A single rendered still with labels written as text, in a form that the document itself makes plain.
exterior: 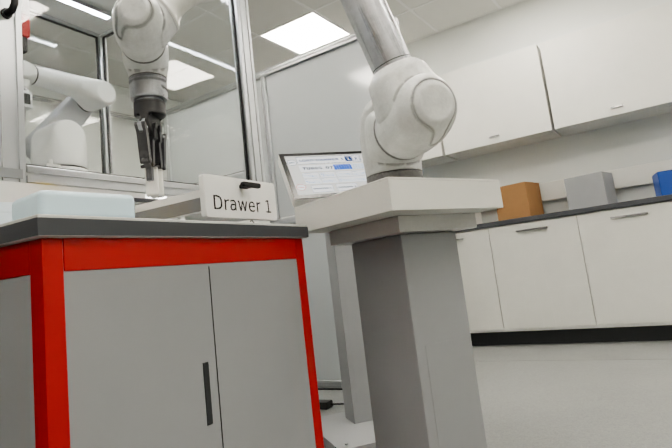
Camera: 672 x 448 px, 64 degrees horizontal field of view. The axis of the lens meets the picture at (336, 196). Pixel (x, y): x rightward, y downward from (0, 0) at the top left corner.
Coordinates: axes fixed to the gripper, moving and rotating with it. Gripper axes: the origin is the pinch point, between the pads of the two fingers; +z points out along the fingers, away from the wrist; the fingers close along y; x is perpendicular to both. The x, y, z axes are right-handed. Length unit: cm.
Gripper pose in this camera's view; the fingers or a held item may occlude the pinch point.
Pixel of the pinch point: (154, 183)
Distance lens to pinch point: 135.1
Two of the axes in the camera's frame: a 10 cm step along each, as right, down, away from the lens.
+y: 1.0, 1.4, 9.9
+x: -9.9, 1.3, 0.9
